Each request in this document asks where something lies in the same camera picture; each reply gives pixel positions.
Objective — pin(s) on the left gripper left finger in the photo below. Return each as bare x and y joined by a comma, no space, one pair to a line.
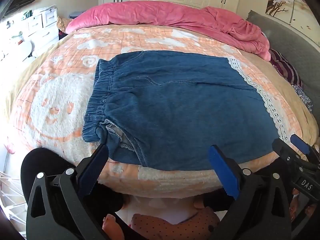
55,209

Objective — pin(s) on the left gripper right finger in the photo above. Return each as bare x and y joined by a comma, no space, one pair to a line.
260,209

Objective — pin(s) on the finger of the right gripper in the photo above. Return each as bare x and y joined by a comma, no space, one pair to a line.
287,154
310,152

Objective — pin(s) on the blue denim lace-trimmed pants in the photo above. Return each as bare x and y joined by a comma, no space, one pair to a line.
164,109

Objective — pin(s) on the beige bed sheet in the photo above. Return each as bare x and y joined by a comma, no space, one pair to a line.
294,115

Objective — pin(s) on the polka dot slipper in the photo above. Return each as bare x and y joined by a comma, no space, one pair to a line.
196,227

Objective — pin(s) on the purple striped pillow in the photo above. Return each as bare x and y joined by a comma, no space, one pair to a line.
284,68

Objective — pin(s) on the grey padded headboard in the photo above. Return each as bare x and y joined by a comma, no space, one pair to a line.
300,53

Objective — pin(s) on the pink duvet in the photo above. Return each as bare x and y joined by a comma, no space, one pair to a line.
220,24

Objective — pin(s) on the white drawer dresser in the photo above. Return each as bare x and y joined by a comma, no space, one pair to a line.
39,27

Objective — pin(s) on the blossom wall painting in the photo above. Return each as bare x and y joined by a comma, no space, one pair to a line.
295,13

